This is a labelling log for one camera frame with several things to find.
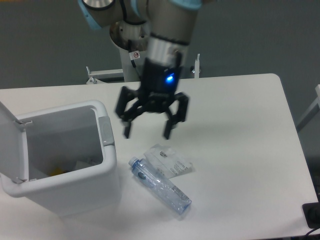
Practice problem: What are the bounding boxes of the white frame at right edge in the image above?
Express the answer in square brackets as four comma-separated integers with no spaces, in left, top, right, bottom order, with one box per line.
[296,84,320,133]

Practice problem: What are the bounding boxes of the black cable on pedestal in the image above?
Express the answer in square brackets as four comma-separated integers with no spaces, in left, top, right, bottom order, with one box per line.
[127,39,146,82]

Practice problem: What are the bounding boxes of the black device at table edge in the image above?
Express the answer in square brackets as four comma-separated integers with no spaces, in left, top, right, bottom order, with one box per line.
[302,202,320,229]

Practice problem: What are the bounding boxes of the white plastic trash can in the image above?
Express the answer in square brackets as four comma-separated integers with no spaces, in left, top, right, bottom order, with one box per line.
[0,100,121,216]

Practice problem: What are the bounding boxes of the clear plastic bag with label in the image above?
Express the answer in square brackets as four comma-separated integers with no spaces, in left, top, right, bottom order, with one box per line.
[143,144,193,179]

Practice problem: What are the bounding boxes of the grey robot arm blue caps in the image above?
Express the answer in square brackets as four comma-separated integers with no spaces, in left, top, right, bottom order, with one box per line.
[78,0,203,139]

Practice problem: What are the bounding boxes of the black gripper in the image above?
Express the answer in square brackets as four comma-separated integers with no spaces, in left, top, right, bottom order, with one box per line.
[115,58,189,140]

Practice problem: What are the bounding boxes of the crushed clear plastic bottle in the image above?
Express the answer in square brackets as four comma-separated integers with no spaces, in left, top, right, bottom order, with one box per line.
[128,157,192,215]

